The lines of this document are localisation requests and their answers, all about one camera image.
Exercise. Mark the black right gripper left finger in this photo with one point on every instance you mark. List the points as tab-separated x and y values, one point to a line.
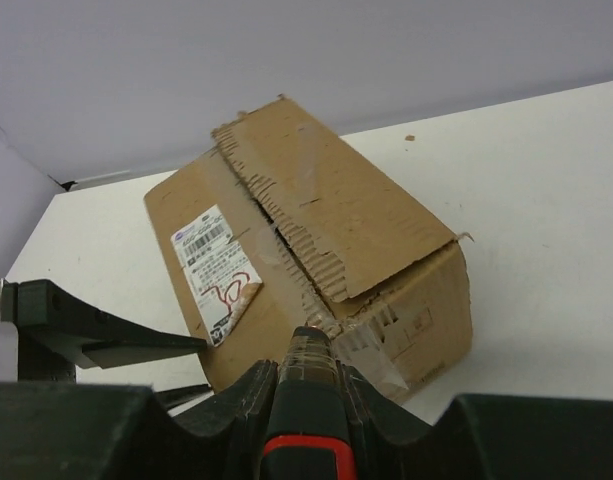
54	430

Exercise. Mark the red black utility knife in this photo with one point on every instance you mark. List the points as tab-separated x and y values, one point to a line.
307	435

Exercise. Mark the brown cardboard express box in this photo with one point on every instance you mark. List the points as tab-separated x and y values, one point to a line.
283	224

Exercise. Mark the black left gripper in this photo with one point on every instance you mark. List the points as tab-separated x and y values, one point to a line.
63	329

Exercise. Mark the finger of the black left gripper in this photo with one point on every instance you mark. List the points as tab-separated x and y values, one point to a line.
179	396

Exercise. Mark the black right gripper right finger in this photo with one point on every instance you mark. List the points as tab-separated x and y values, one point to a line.
479	436

